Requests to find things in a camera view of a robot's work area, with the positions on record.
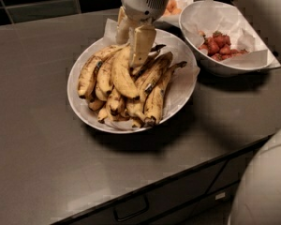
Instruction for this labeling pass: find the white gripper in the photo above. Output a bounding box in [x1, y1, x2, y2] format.
[115, 0, 169, 68]

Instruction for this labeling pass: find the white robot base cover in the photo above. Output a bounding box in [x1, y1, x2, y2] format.
[228, 129, 281, 225]

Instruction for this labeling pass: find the white apricot bowl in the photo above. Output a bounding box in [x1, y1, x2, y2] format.
[155, 0, 194, 28]

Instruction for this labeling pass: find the white banana bowl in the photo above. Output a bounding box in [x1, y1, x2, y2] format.
[67, 27, 199, 135]

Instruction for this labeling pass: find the right edge spotted banana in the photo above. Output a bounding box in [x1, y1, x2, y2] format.
[144, 61, 186, 127]

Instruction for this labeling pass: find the long middle spotted banana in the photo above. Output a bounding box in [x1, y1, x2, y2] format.
[126, 52, 173, 122]

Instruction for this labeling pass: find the white strawberry bowl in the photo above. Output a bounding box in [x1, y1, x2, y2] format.
[178, 0, 277, 77]

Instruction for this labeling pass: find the orange apricots pile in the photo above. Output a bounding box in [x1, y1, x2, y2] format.
[163, 0, 182, 16]

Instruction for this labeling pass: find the white paper under strawberries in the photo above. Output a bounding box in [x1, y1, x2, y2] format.
[181, 0, 281, 70]

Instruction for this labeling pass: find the white paper under bananas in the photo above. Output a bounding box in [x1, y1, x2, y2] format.
[101, 16, 200, 131]

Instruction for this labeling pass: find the red strawberries pile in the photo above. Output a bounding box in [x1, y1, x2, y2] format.
[198, 31, 248, 62]

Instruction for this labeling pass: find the dark left drawer handle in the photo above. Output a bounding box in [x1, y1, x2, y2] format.
[113, 195, 150, 222]

